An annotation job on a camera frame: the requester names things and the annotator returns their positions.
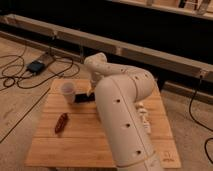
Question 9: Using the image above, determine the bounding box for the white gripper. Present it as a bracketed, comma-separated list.
[87, 74, 102, 96]

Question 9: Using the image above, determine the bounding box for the black eraser block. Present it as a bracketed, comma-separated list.
[75, 94, 95, 103]

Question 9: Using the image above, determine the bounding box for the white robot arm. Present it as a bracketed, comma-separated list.
[84, 53, 164, 171]

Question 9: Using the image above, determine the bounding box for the translucent plastic cup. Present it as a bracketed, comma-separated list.
[60, 82, 76, 104]

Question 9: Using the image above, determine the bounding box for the red-brown chili pepper toy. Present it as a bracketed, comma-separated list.
[55, 113, 68, 133]

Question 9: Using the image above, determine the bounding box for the small white figurine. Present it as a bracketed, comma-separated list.
[135, 102, 151, 134]

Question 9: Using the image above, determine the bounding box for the blue power adapter box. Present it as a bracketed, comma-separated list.
[27, 61, 45, 74]

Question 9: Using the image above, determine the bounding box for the wooden table board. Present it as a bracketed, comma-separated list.
[25, 79, 181, 169]

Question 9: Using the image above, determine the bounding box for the black floor cable left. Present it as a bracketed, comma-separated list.
[0, 44, 81, 144]

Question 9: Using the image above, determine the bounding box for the black floor cable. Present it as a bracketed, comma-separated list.
[188, 77, 213, 166]
[0, 44, 81, 144]

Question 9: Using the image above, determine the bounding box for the black floor cable right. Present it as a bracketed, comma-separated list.
[188, 77, 213, 166]

